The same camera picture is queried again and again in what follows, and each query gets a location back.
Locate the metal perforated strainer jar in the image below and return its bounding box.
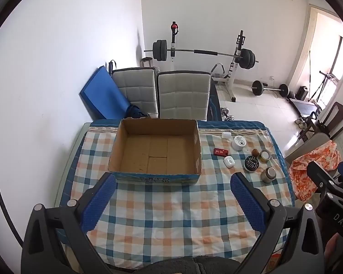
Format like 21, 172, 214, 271
261, 167, 276, 184

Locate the black round ME tin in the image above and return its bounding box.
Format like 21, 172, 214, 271
244, 155, 260, 173

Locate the white earbud case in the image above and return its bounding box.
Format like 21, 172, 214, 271
224, 156, 235, 168

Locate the brown walnut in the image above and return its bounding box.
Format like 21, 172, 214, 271
252, 148, 260, 157

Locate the red rectangular small box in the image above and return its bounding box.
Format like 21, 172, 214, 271
213, 148, 229, 157

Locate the white round labelled jar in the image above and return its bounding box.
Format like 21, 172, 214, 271
231, 135, 247, 151

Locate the small white rectangular case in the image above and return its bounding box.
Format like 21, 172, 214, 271
222, 132, 232, 139

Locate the person hand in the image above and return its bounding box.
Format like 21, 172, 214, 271
324, 233, 343, 270

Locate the orange floral cloth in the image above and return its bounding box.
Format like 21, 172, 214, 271
288, 139, 341, 202

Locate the plaid tablecloth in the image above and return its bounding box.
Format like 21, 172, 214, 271
56, 118, 295, 272

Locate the dark wooden chair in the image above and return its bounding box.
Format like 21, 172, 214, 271
300, 101, 343, 144

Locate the open cardboard box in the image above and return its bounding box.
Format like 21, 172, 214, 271
108, 118, 202, 184

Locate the dark blue crumpled bag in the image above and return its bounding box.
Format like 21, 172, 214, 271
124, 104, 150, 119

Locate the chrome dumbbell on floor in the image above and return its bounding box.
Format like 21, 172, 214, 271
220, 108, 235, 121

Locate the blue folded mat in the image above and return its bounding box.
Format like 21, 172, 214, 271
80, 66, 130, 120

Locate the black tripod stand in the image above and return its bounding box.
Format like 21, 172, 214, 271
309, 71, 338, 103

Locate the small barbell on floor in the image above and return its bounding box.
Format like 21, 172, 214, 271
251, 80, 289, 98

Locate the grey padded chair left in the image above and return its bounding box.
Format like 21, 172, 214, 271
111, 67, 158, 118

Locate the grey padded chair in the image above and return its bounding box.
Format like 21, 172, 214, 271
157, 71, 211, 121
111, 67, 158, 118

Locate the white weight bench rack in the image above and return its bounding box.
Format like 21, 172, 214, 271
211, 30, 245, 102

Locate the grey padded chair right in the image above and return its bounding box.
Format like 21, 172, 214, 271
157, 71, 211, 121

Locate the barbell on rack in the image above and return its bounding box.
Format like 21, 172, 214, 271
144, 40, 259, 69

